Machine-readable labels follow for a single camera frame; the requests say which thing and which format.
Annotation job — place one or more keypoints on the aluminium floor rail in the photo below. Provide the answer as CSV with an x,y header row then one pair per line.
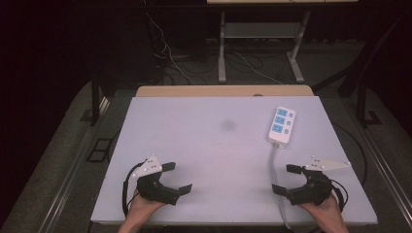
x,y
385,168
74,161

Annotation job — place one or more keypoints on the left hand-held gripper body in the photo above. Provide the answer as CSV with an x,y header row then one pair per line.
x,y
155,189

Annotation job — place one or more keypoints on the person's right hand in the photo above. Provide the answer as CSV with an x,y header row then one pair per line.
x,y
325,212

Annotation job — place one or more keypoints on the grey metal desk frame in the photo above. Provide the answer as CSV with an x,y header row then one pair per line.
x,y
222,58

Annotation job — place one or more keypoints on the black floor bracket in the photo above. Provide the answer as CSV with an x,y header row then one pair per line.
x,y
98,150

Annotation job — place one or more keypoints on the person's left hand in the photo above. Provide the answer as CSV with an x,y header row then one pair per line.
x,y
142,210

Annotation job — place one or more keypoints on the wooden table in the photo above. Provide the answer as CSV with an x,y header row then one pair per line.
x,y
223,91

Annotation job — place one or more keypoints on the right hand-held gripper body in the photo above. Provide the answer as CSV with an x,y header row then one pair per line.
x,y
312,191

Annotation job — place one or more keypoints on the white power strip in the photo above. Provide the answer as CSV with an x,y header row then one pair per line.
x,y
281,126

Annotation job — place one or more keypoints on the black metal stand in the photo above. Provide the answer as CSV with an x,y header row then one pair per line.
x,y
364,97
95,97

